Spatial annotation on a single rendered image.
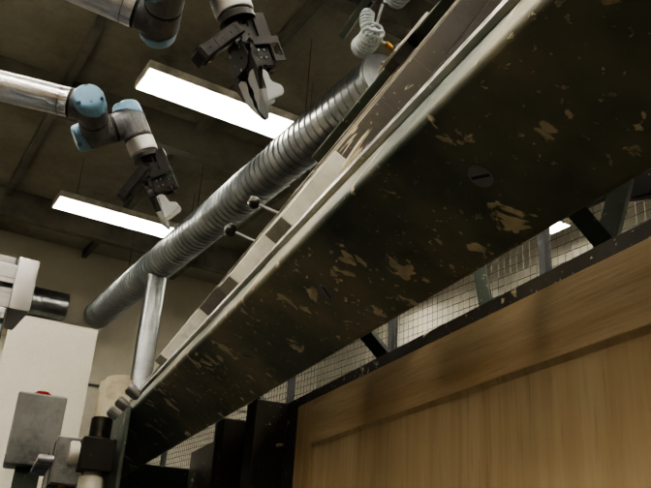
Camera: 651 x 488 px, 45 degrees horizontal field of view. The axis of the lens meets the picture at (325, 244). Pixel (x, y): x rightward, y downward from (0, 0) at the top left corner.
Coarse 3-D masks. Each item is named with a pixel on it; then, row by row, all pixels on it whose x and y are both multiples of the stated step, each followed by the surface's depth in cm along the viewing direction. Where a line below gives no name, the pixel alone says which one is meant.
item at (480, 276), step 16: (624, 192) 176; (608, 208) 175; (624, 208) 174; (576, 224) 102; (592, 224) 101; (608, 224) 172; (592, 240) 101; (480, 272) 274; (480, 288) 273; (480, 304) 271; (368, 336) 157; (384, 352) 157
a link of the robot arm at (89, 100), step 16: (0, 80) 189; (16, 80) 190; (32, 80) 191; (0, 96) 190; (16, 96) 190; (32, 96) 190; (48, 96) 190; (64, 96) 190; (80, 96) 189; (96, 96) 190; (48, 112) 193; (64, 112) 192; (80, 112) 190; (96, 112) 191; (96, 128) 197
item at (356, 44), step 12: (384, 0) 202; (396, 0) 193; (408, 0) 193; (360, 12) 212; (348, 24) 217; (360, 36) 207; (372, 36) 204; (384, 36) 206; (360, 48) 209; (372, 48) 208
